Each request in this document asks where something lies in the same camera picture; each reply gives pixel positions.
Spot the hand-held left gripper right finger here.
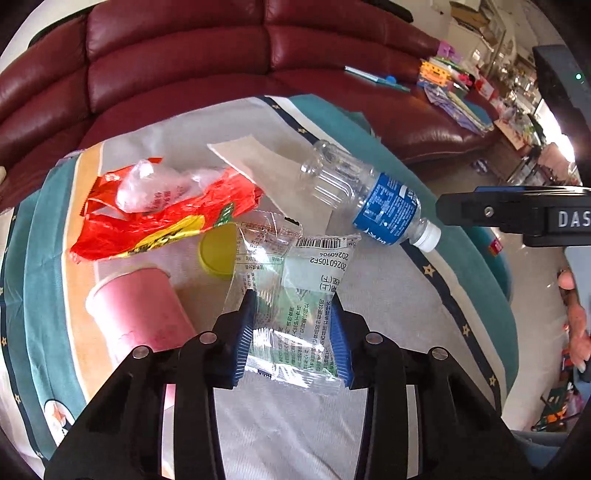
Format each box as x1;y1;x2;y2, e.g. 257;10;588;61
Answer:
330;295;536;480

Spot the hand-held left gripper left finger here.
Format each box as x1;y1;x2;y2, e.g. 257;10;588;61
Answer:
44;288;257;480

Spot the teal plastic bucket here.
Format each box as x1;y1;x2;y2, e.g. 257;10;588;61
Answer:
464;226;514;301

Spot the clear printed food wrapper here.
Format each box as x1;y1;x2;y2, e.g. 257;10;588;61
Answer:
223;210;362;398

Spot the clear bottle with blue label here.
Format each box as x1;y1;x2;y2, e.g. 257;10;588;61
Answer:
300;140;443;252

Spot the red snack bag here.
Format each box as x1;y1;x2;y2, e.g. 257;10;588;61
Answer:
69;159;265;264

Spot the white paper sheet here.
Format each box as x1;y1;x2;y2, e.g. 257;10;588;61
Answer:
207;135;333;236

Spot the person's right hand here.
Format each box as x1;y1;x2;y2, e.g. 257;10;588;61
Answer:
556;270;591;372

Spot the wooden side table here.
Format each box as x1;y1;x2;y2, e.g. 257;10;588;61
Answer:
492;120;539;185

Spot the teal and white star blanket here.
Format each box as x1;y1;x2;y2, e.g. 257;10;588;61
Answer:
0;95;520;462

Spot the yellow round lid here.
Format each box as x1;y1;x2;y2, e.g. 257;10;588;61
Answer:
198;227;238;280

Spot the pile of colourful books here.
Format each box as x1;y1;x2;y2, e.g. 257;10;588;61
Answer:
418;41;497;134

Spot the pink paper cup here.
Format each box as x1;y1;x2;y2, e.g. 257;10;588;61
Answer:
85;264;199;407

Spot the thin teal book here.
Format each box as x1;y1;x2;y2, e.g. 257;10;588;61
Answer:
344;66;411;93

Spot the crumpled clear plastic bag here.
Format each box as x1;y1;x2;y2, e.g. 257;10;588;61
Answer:
115;161;222;213

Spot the cardboard box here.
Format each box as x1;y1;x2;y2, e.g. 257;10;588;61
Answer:
450;0;490;28

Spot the red leather sofa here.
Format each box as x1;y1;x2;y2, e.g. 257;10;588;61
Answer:
0;0;499;195

